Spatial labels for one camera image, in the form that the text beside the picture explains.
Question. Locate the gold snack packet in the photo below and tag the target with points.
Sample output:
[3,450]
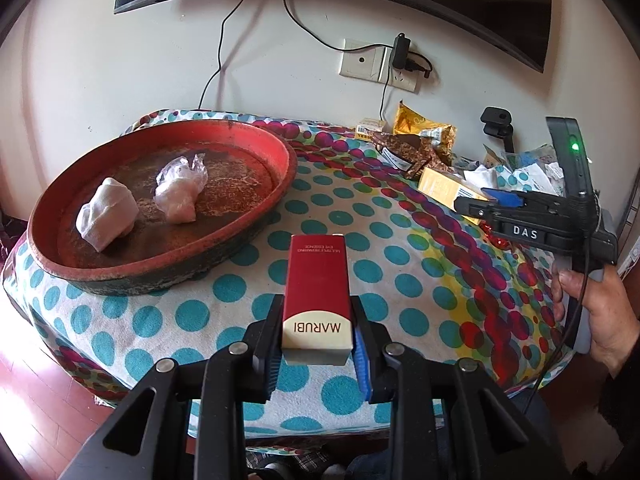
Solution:
[420,120]

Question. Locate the black power adapter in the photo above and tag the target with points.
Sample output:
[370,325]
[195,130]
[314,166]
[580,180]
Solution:
[400,52]

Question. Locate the crumpled clear plastic bag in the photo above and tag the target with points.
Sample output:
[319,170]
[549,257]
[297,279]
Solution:
[177,192]

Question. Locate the pile of white papers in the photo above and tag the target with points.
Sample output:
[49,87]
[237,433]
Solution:
[525,172]

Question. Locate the red round tray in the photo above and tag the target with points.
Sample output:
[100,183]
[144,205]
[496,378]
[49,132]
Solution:
[210,240]

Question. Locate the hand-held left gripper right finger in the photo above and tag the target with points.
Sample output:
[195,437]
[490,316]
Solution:
[363,367]

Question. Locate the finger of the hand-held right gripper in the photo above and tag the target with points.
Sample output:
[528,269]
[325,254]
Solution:
[475,206]
[507,198]

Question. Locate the red cosmetics box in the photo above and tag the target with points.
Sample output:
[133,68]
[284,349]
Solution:
[316,285]

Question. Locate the brown patterned packet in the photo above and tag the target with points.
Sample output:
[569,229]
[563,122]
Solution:
[405,152]

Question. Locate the person's right hand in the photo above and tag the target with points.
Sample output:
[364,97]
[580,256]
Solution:
[610,315]

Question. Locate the white wall socket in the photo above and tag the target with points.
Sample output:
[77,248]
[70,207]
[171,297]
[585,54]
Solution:
[362,62]

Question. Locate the yellow medicine box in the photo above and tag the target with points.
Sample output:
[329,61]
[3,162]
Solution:
[445,185]

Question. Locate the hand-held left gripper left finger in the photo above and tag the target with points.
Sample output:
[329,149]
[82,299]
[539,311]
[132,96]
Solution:
[272,366]

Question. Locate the red shiny wrapper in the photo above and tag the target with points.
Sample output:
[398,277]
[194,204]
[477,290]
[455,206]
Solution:
[497,240]

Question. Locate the white bunched sock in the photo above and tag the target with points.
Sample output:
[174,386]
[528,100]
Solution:
[107,212]

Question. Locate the polka dot tablecloth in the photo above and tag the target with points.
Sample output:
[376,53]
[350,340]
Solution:
[390,240]

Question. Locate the small yellow white box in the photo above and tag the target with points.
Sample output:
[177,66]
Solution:
[369,127]

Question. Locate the person's right forearm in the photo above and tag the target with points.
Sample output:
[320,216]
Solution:
[622,410]

